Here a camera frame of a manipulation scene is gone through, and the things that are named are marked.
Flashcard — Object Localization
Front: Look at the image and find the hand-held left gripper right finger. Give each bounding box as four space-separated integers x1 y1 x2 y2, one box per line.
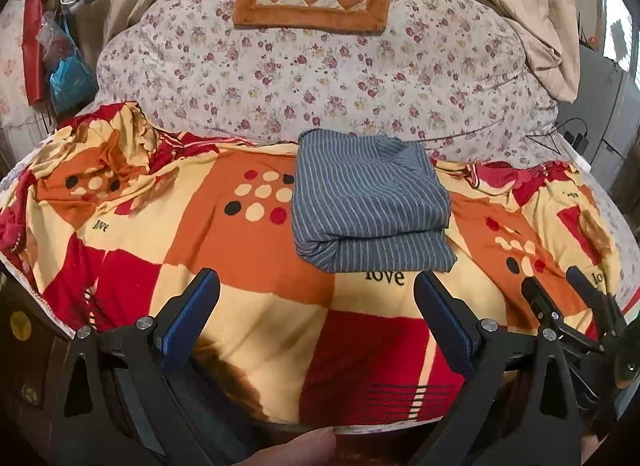
410 271 583 466

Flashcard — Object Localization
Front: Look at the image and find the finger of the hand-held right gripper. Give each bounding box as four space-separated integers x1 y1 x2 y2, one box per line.
521 276 563 329
566 266 626 334

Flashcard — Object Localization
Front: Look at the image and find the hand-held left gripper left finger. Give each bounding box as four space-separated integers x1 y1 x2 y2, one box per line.
50 268 221 466

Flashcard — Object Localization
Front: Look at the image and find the blue striped collared shirt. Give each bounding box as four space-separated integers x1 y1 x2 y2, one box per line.
291 128 458 274

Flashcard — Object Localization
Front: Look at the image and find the person's left hand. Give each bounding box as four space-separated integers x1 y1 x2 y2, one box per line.
240 428 337 466

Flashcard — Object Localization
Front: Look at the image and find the orange red yellow printed blanket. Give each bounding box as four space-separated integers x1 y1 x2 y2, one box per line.
0 102 640 434

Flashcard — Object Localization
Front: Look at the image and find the blue plastic bag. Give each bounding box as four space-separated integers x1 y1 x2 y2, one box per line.
47 50 98 114

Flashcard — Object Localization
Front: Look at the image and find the floral quilt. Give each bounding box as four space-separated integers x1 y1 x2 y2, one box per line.
95 0 558 169

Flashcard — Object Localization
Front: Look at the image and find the red bag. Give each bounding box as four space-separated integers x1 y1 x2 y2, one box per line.
22 0 52 106

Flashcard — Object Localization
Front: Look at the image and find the black charger with cable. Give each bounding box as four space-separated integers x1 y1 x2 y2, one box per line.
552 118 592 153

